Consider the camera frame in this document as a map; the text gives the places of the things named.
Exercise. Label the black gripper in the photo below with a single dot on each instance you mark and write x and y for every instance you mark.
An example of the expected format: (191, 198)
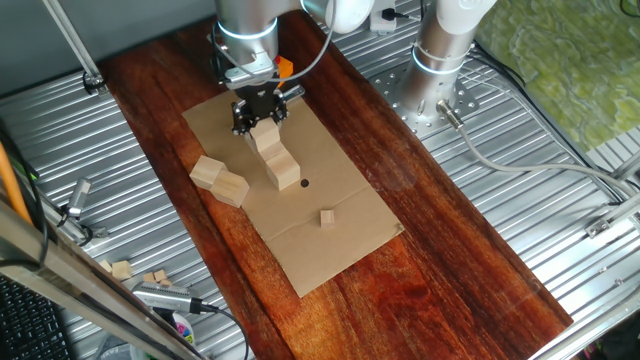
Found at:
(260, 102)

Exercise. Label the large wooden cube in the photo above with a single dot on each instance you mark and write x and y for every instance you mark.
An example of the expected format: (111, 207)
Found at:
(230, 187)
(265, 134)
(206, 171)
(274, 151)
(282, 170)

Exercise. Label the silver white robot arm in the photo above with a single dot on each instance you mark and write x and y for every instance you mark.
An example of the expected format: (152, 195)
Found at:
(435, 60)

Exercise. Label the orange emergency stop button box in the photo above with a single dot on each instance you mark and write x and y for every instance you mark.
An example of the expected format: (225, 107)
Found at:
(284, 67)

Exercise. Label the brown cardboard sheet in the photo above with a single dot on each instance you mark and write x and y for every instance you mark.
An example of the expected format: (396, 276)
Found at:
(310, 225)

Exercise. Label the small wooden cube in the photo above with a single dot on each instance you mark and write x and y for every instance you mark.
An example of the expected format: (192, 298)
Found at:
(121, 270)
(105, 265)
(327, 218)

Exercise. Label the white power strip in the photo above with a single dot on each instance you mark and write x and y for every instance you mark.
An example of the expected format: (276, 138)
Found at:
(389, 25)

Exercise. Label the tiny wooden cube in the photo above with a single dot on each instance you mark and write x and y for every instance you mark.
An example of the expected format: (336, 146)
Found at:
(149, 276)
(166, 283)
(160, 275)

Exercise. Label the thin metal stand rod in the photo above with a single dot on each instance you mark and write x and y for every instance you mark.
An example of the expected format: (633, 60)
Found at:
(74, 45)

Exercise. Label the silver robot mounting plate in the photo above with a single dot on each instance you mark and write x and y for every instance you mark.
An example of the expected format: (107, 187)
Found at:
(467, 97)

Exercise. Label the reddish brown wooden board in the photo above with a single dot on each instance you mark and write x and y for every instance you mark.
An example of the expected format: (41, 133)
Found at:
(400, 280)

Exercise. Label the orange tube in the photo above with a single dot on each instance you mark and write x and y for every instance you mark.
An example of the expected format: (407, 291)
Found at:
(9, 182)

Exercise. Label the black keyboard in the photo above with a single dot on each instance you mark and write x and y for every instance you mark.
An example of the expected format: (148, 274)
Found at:
(25, 330)

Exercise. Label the silver camera mount bracket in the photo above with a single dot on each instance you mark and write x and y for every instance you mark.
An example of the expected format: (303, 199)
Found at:
(250, 76)

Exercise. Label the silver camera on stand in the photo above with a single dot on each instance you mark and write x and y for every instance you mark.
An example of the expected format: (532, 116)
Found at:
(80, 194)

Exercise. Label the metal camera stand bracket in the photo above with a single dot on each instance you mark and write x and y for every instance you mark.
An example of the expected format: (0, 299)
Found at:
(95, 232)

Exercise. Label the silver ridged camera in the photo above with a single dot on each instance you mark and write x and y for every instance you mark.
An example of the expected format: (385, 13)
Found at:
(160, 297)

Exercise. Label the aluminium frame beam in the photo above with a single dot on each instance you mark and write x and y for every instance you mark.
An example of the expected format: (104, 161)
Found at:
(75, 290)

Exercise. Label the aluminium profile rail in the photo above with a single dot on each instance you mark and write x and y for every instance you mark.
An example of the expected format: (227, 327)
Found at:
(620, 212)
(630, 167)

